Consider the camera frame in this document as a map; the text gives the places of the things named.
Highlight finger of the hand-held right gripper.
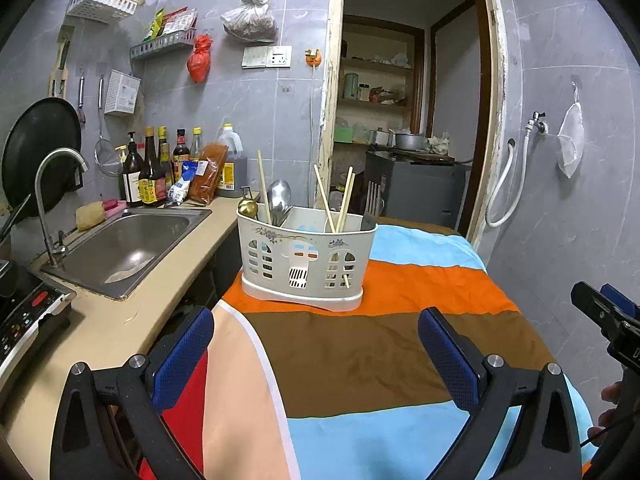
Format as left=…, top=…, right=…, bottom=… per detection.
left=600, top=283, right=640, bottom=324
left=571, top=281, right=627, bottom=344

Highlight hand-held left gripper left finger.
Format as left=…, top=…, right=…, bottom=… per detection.
left=49, top=306, right=216, bottom=480

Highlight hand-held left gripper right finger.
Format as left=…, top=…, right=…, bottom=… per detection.
left=418, top=307, right=583, bottom=480

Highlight white plastic utensil holder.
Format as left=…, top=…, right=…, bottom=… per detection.
left=236, top=206, right=378, bottom=312

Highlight gold spoon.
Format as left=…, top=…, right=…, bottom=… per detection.
left=237, top=186, right=259, bottom=220

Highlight person's right hand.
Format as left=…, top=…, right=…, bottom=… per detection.
left=588, top=382, right=624, bottom=439

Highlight beige kitchen counter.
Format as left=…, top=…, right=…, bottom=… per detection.
left=0, top=195, right=261, bottom=461

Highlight colourful striped cloth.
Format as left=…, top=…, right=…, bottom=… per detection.
left=137, top=217, right=598, bottom=480

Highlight stainless steel sink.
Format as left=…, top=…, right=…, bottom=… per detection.
left=41, top=207, right=213, bottom=302

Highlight black induction cooker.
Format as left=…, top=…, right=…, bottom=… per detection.
left=0, top=260, right=78, bottom=376

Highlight yellow sponge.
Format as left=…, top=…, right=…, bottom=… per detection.
left=76, top=201, right=107, bottom=232

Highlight white mesh bag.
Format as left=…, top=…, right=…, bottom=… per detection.
left=556, top=77, right=585, bottom=179

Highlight white and blue packet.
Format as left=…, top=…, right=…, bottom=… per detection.
left=167, top=160, right=203, bottom=203

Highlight grey cabinet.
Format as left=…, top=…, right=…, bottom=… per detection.
left=364, top=151, right=471, bottom=233

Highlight dark sauce bottle yellow label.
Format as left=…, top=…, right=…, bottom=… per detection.
left=139, top=126, right=167, bottom=206

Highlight red chili powder bag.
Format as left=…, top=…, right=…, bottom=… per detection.
left=187, top=143, right=228, bottom=205

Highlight dark pump bottle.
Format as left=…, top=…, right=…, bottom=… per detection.
left=121, top=131, right=147, bottom=207

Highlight slim dark sauce bottle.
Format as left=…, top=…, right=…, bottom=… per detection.
left=157, top=126, right=176, bottom=188

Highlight dark bottle red cap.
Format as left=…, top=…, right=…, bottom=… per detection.
left=172, top=129, right=191, bottom=176

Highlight chrome faucet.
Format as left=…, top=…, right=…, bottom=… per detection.
left=34, top=148, right=90, bottom=267

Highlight metal mesh strainer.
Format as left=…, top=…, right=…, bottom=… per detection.
left=95, top=77, right=123, bottom=177

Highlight metal cooking pot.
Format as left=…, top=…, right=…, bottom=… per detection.
left=392, top=131, right=427, bottom=151

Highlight black frying pan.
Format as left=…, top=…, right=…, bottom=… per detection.
left=1, top=98, right=83, bottom=218

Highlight red plastic bag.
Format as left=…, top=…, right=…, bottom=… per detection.
left=187, top=34, right=213, bottom=84

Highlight wooden shelf unit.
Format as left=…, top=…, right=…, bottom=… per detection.
left=337, top=15, right=426, bottom=146

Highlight hanging wooden board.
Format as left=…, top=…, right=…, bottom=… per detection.
left=48, top=24, right=75, bottom=98

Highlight green yellow snack packet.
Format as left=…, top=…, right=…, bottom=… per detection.
left=145, top=7, right=166, bottom=41

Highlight red snack packets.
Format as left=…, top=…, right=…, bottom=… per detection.
left=162, top=7, right=197, bottom=35

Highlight clear plastic bag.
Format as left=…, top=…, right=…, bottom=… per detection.
left=221, top=0, right=279, bottom=43

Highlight long white plastic basket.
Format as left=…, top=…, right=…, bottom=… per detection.
left=66, top=0, right=139, bottom=24

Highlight white water hose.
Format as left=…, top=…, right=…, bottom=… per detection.
left=486, top=138, right=531, bottom=228

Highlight wall water tap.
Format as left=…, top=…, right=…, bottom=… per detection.
left=526, top=110, right=550, bottom=136

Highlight small white wall basket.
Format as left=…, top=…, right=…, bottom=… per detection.
left=104, top=69, right=141, bottom=115

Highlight metal wall shelf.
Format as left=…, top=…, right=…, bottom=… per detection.
left=130, top=28, right=197, bottom=60

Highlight wall power socket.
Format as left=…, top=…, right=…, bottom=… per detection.
left=266, top=45, right=293, bottom=68

